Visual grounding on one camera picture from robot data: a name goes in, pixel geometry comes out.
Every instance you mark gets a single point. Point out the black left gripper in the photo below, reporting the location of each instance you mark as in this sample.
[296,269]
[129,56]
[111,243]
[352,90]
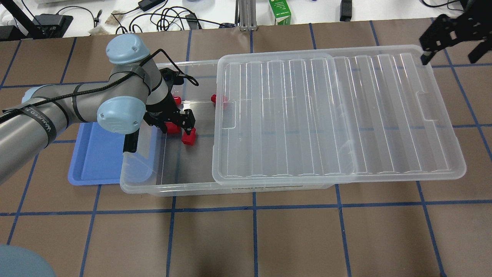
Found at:
[160,113]

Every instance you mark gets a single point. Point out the clear plastic box lid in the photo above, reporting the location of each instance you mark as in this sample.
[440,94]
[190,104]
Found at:
[401,130]

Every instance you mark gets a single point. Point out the green white carton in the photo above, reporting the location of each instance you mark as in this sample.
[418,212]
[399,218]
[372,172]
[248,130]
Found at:
[280,12]

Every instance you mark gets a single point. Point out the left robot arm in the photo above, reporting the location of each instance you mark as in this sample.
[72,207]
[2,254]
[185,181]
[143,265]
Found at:
[137,91]

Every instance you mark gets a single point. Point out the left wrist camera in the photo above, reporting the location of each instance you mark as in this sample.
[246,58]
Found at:
[172,77]

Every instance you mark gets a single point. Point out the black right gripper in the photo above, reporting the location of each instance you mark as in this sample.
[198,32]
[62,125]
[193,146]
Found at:
[449,31]

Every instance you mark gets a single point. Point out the blue plastic tray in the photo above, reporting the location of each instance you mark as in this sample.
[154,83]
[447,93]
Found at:
[97,157]

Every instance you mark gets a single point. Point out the black power adapter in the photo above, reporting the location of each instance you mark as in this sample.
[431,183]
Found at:
[146,5]

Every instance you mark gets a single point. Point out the clear plastic storage box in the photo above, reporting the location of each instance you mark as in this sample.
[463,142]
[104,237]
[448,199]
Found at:
[173,165]

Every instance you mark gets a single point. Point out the aluminium frame post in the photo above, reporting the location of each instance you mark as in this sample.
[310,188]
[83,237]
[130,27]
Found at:
[245,17]

